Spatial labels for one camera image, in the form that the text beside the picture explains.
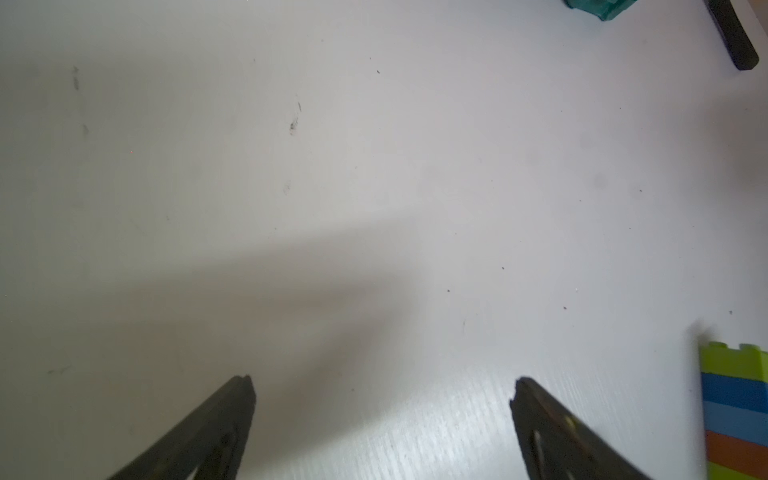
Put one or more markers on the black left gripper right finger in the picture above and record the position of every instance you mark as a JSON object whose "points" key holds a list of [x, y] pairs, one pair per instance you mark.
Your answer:
{"points": [[556, 444]]}

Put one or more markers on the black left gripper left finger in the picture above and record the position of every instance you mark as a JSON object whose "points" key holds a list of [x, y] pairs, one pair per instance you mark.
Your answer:
{"points": [[209, 443]]}

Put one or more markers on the lime green small lego brick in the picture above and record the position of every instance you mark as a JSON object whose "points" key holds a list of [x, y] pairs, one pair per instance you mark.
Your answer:
{"points": [[719, 472]]}

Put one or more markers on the blue long lego brick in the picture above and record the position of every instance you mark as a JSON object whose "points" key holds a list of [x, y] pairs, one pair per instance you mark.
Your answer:
{"points": [[735, 407]]}

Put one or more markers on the brown lego brick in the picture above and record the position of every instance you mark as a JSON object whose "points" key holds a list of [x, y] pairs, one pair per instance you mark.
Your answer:
{"points": [[740, 455]]}

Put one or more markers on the green black wrench tool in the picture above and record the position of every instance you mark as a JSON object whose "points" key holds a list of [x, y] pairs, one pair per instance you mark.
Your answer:
{"points": [[736, 41]]}

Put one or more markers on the green plastic tool case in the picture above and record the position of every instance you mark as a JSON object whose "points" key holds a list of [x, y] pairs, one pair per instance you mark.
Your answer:
{"points": [[605, 10]]}

